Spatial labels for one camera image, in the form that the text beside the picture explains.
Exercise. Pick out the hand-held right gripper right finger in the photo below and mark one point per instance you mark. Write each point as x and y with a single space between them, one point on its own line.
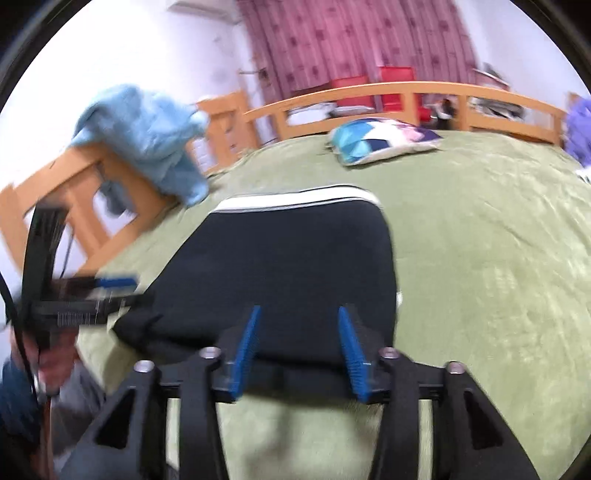
353 355

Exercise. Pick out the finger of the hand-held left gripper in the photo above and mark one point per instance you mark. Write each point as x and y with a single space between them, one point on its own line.
115 282
92 310

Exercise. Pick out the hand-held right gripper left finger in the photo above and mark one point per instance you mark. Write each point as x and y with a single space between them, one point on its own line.
247 350

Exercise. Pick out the black pants with white stripe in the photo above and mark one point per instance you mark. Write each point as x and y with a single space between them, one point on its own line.
295 258

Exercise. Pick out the person's left hand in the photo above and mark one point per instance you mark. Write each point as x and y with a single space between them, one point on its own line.
57 360

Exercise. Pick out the light blue plush blanket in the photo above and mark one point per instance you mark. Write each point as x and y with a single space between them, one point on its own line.
147 134

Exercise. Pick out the green fleece blanket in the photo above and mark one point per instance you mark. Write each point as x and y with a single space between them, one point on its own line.
485 254

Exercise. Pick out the geometric print pillow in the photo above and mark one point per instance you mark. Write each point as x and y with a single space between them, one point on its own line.
369 138

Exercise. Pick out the red chair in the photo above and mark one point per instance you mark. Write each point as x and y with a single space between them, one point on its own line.
348 87
397 87

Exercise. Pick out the white air conditioner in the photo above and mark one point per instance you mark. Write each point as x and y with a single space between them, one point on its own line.
203 9

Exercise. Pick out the cluttered shelf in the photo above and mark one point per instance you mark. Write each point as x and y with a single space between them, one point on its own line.
494 99

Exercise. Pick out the maroon patterned curtain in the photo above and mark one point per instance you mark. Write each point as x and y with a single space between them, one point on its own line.
323 41

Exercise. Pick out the purple plush toy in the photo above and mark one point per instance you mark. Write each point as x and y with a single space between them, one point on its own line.
579 129

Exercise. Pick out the wooden bed frame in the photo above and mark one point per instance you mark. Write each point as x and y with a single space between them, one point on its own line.
83 207

